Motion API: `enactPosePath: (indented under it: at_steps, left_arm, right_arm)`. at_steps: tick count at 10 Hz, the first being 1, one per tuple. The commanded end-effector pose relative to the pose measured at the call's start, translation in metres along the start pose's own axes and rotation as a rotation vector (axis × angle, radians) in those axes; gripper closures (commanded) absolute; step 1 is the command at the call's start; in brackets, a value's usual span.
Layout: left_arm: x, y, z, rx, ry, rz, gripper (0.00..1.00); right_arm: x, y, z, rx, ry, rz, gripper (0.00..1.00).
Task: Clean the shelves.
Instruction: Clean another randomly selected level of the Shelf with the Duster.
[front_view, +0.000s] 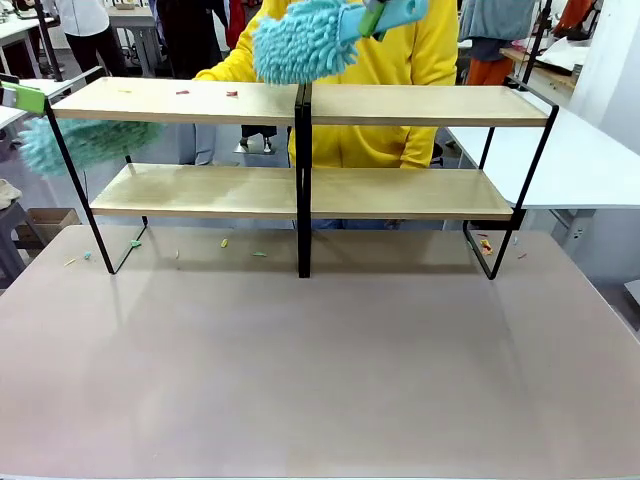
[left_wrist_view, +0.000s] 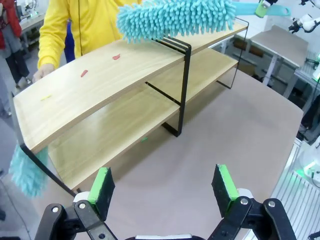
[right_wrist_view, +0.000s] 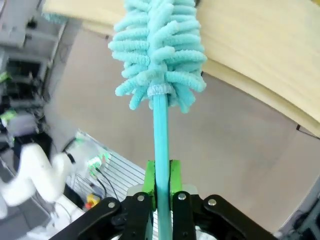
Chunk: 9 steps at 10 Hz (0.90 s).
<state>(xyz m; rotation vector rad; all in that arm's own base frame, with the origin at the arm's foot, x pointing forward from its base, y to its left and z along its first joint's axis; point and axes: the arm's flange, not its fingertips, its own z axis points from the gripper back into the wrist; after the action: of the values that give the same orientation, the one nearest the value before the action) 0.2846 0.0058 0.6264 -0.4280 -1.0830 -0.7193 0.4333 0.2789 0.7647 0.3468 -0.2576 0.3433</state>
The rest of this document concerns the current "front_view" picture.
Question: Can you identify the teal chenille duster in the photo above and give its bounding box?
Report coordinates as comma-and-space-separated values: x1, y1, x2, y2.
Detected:
18, 115, 165, 177
252, 0, 431, 87

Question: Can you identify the person's right forearm yellow sleeve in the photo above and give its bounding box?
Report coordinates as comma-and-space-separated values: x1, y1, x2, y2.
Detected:
192, 47, 259, 82

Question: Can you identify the person's left forearm yellow sleeve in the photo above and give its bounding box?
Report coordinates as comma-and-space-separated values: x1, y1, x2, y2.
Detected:
399, 127, 435, 170

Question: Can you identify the white side table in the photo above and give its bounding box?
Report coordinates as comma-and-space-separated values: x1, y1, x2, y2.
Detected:
0, 77, 76, 126
444, 104, 640, 211

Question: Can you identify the person in yellow hoodie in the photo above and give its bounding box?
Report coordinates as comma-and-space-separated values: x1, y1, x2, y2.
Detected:
192, 0, 461, 231

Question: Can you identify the black stand pole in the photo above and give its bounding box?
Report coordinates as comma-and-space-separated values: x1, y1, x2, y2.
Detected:
32, 0, 66, 84
519, 0, 554, 94

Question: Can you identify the background work table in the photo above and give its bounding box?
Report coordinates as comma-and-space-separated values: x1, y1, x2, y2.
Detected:
0, 17, 56, 76

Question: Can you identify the person in white coat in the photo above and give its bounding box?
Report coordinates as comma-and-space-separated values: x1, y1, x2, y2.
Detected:
52, 0, 129, 79

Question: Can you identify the beige cloth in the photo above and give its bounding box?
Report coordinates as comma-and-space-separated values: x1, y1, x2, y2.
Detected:
0, 178, 24, 209

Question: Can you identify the grey-blue hanging cloth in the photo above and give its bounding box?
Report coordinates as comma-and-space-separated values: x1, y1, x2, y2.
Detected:
457, 0, 539, 44

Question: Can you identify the orange garment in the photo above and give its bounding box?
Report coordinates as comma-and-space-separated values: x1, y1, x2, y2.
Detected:
465, 57, 516, 87

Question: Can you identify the brown cardboard box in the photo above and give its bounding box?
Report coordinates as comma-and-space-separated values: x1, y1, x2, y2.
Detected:
17, 207, 82, 251

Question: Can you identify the grey background table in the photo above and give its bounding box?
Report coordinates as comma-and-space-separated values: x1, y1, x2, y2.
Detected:
107, 4, 166, 76

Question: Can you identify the grey plastic stool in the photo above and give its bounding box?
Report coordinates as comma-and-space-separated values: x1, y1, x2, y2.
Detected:
0, 202, 31, 289

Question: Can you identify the red garment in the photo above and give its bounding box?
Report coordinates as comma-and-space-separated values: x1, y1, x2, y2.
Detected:
225, 0, 247, 51

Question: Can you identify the person in black clothes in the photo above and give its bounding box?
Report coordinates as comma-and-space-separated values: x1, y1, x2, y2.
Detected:
155, 0, 232, 166

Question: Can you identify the wooden background table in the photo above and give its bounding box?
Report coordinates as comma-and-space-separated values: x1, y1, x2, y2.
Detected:
499, 47, 576, 94

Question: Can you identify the white sheet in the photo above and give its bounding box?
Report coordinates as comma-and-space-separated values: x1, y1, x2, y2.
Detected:
534, 37, 591, 69

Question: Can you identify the orange background object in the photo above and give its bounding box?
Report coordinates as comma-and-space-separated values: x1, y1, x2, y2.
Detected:
552, 0, 601, 39

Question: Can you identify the black frame wooden shelf unit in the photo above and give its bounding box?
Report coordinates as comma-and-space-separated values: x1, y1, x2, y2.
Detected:
302, 74, 560, 281
44, 74, 307, 280

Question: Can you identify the metal table leg bracket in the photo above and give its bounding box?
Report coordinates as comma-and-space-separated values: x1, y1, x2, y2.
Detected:
547, 207, 601, 251

